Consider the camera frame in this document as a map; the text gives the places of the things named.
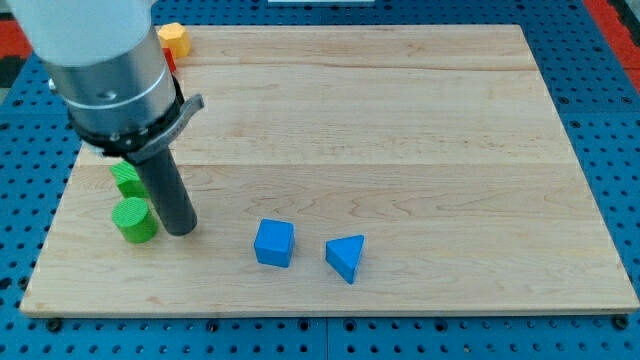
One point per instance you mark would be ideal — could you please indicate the blue cube block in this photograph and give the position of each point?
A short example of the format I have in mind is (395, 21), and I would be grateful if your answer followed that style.
(274, 243)

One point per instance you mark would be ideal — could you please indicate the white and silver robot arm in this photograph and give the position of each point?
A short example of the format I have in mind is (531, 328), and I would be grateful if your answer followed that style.
(104, 59)

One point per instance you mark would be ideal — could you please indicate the light wooden board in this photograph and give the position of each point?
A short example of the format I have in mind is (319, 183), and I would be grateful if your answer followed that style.
(440, 144)

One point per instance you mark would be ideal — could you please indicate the blue triangular prism block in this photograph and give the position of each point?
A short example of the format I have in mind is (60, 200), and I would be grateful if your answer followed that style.
(344, 255)

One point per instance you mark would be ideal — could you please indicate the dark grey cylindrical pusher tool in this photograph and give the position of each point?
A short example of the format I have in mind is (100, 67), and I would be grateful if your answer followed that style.
(167, 192)

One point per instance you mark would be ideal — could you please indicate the green cylinder block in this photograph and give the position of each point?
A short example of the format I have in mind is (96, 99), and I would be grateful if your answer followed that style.
(135, 220)

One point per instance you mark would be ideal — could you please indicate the red block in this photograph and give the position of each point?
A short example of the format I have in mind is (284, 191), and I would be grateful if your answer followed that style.
(169, 60)

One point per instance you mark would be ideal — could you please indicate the green star block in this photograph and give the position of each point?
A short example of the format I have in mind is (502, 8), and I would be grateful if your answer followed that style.
(127, 180)

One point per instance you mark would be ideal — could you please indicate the yellow hexagon block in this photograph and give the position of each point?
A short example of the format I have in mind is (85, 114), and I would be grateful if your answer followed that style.
(176, 38)

